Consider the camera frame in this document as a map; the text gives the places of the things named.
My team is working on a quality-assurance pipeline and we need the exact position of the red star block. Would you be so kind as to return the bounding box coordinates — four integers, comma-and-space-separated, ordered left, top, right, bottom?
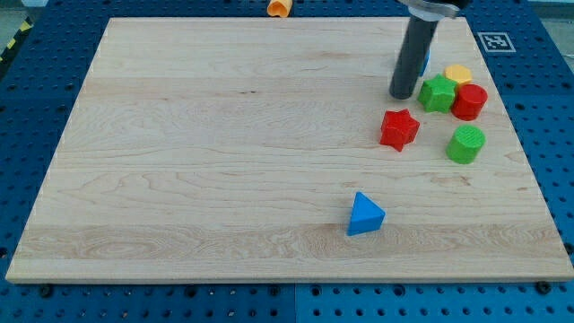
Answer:
379, 109, 420, 152

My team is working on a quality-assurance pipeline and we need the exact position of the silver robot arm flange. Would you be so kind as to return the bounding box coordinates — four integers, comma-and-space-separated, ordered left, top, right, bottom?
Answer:
398, 0, 471, 22

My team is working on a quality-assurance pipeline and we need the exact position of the green star block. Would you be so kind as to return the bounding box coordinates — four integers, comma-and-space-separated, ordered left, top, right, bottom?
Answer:
417, 74, 457, 113

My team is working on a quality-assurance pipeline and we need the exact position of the light wooden board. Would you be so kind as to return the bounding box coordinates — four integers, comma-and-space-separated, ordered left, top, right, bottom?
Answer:
6, 18, 573, 284

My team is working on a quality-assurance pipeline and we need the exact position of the blue triangle block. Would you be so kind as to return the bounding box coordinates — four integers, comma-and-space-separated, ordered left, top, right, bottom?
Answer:
347, 192, 386, 236

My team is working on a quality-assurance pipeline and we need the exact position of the orange block at top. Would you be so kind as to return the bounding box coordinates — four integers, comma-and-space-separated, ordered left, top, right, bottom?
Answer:
266, 0, 292, 18

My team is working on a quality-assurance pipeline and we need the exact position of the blue block behind rod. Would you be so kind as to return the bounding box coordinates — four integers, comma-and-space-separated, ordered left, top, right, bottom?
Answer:
419, 49, 431, 77

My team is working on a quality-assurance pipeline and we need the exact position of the green cylinder block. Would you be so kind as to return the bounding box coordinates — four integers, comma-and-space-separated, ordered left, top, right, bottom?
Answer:
446, 125, 486, 164

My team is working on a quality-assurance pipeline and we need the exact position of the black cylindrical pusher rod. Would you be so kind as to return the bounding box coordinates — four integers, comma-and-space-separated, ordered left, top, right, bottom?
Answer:
389, 15, 439, 100

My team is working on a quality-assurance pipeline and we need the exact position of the red cylinder block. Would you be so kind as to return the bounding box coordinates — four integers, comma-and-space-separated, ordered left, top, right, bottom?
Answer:
451, 83, 488, 121

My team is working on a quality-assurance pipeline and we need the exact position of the yellow hexagon block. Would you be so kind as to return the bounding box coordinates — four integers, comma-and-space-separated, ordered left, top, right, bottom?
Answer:
443, 65, 473, 86

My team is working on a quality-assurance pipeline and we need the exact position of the white fiducial marker tag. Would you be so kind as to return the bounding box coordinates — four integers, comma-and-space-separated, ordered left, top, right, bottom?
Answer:
477, 31, 516, 53

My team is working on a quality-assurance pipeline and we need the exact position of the yellow black hazard tape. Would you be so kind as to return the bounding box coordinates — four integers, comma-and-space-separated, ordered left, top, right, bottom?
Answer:
1, 16, 34, 65

